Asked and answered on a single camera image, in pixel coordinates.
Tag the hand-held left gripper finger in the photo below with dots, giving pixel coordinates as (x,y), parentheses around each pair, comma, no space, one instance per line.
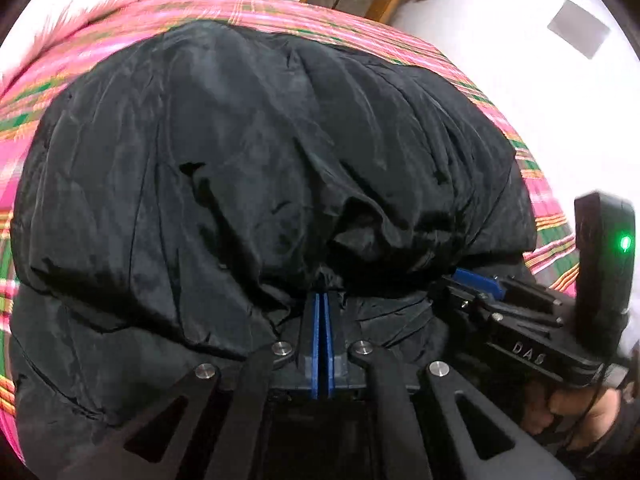
(315,345)
(327,345)

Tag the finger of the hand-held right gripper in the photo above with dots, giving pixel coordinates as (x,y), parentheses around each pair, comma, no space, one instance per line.
(465,297)
(475,279)

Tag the black puffer jacket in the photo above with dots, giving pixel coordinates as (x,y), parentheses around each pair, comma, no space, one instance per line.
(250,170)

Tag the person's right forearm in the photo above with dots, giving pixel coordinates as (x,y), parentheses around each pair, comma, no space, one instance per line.
(622,430)

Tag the person's right hand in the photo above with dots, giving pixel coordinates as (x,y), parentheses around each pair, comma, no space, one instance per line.
(565,407)

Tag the pink plaid bed sheet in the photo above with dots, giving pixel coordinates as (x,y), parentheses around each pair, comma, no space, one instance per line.
(250,7)

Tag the grey wall panel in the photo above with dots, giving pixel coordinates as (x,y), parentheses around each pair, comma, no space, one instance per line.
(579,27)

